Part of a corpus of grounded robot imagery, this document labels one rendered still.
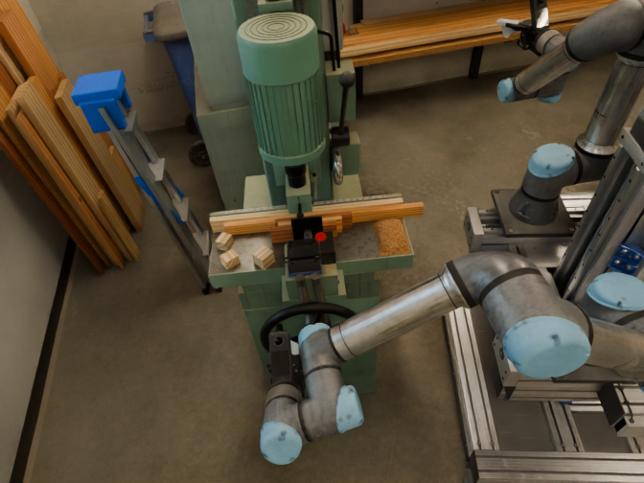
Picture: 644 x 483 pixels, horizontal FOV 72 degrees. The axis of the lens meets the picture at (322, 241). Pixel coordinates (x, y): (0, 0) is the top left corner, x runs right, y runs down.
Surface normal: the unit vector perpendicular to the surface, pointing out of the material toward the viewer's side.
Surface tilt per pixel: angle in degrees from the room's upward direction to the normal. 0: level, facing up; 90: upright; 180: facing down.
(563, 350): 87
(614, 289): 7
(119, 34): 90
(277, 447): 60
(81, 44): 90
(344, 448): 0
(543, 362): 85
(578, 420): 0
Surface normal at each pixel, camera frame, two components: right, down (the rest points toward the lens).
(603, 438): -0.07, -0.68
